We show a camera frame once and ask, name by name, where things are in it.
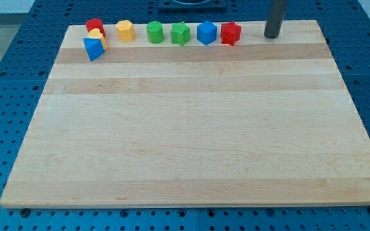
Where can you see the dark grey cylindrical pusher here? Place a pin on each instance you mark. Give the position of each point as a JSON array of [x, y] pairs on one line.
[[275, 18]]

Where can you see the red star block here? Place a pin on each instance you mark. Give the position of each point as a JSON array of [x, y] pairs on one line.
[[230, 33]]

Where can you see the green star block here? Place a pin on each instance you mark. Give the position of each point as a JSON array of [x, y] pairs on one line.
[[180, 33]]

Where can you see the yellow hexagon block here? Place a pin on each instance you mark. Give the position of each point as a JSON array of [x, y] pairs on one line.
[[125, 31]]

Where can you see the blue cube block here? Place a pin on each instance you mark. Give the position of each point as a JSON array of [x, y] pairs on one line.
[[206, 32]]

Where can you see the wooden board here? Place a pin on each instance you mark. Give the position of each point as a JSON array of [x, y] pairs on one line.
[[263, 123]]

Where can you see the green cylinder block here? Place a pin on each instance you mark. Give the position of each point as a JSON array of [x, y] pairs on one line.
[[155, 32]]

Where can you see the yellow heart block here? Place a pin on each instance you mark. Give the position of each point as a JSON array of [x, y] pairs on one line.
[[97, 34]]

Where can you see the red cylinder block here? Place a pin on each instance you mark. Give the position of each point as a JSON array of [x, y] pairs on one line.
[[95, 23]]

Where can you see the blue triangle block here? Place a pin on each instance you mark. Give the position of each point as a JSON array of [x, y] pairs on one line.
[[93, 47]]

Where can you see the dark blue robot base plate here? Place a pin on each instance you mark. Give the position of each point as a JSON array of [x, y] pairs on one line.
[[190, 5]]

